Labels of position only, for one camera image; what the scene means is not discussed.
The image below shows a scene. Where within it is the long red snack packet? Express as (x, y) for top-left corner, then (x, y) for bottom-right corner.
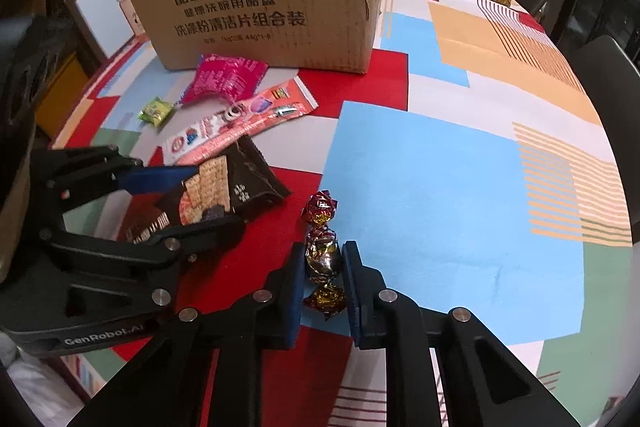
(161, 76), (319, 166)

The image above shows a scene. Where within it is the white sideboard counter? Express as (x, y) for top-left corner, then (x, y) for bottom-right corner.
(70, 0), (146, 60)

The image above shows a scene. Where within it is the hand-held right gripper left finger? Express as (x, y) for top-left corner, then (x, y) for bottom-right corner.
(65, 242), (307, 427)

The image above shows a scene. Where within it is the pink snack packet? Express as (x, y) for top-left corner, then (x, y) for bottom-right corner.
(179, 53), (268, 108)

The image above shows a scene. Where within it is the red gold foil candy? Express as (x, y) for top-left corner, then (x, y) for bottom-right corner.
(302, 189), (347, 322)

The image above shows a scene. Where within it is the black biscuit packet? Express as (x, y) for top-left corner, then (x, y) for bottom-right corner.
(117, 136), (292, 245)

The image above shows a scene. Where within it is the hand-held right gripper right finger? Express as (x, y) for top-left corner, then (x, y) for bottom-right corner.
(342, 240), (583, 427)

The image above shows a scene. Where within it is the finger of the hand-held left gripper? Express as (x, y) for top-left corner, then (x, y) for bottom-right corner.
(30, 145), (201, 214)
(39, 214), (247, 306)

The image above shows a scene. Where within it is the small green candy packet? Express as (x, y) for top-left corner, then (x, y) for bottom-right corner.
(138, 97), (176, 128)

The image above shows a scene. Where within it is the colourful patchwork tablecloth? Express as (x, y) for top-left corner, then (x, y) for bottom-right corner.
(50, 0), (633, 427)

